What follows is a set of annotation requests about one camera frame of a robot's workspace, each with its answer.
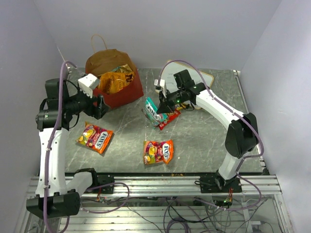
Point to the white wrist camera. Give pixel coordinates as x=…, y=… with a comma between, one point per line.
x=160, y=87
x=88, y=83

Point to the orange kettle chip bag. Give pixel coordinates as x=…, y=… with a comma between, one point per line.
x=109, y=85

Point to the teal Fox's candy bag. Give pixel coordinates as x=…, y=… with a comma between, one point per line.
x=150, y=111

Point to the yellow M&M's packet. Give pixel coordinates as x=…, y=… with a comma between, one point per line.
x=181, y=106

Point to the red brown paper bag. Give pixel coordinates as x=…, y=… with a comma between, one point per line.
x=103, y=61

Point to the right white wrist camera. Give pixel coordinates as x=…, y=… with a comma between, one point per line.
x=160, y=87

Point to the brown kraft chip bag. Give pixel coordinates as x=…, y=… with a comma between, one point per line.
x=123, y=72

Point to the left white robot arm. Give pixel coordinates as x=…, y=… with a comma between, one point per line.
x=54, y=197

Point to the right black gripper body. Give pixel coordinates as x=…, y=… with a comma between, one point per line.
x=172, y=99

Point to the red snack packet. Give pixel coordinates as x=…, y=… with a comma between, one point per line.
x=169, y=119

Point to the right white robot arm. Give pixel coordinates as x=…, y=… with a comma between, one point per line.
x=242, y=129

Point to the small whiteboard with writing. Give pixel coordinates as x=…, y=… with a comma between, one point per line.
x=206, y=77

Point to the orange Fox's fruits bag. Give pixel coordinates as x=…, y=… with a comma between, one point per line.
x=156, y=152

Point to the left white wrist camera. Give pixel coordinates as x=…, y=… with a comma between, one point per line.
x=88, y=83

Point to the aluminium rail frame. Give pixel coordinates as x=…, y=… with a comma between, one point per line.
x=178, y=203

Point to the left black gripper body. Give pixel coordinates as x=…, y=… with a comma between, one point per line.
x=85, y=104

